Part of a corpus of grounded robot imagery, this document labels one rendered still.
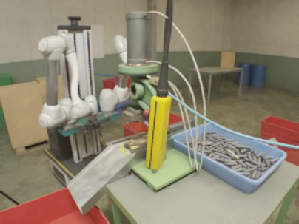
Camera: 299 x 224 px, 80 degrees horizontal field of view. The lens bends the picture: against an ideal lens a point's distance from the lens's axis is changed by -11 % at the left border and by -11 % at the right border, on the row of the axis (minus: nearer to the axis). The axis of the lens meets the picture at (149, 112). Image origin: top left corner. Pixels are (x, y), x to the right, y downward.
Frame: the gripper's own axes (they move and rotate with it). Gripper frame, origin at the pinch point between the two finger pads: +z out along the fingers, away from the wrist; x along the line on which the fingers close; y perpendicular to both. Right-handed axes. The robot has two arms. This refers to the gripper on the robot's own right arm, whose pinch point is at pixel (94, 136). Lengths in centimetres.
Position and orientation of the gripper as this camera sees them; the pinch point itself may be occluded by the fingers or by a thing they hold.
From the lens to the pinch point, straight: 186.9
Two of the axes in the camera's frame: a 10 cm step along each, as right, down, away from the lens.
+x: -6.7, 2.5, -7.0
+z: 0.0, 9.4, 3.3
